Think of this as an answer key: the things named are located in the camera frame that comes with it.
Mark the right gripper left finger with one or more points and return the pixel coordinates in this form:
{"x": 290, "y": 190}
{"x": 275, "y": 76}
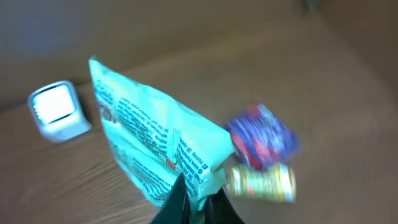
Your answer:
{"x": 176, "y": 208}

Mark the teal tissue pack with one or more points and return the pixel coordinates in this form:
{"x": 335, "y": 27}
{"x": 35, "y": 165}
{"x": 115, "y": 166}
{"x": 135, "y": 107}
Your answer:
{"x": 154, "y": 138}

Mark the white barcode scanner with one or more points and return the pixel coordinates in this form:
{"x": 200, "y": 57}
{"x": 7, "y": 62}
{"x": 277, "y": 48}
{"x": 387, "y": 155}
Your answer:
{"x": 57, "y": 112}

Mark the red purple liner pack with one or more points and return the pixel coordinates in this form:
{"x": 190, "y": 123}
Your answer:
{"x": 260, "y": 138}

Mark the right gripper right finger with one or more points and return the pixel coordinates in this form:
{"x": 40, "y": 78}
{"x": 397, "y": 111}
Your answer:
{"x": 219, "y": 210}

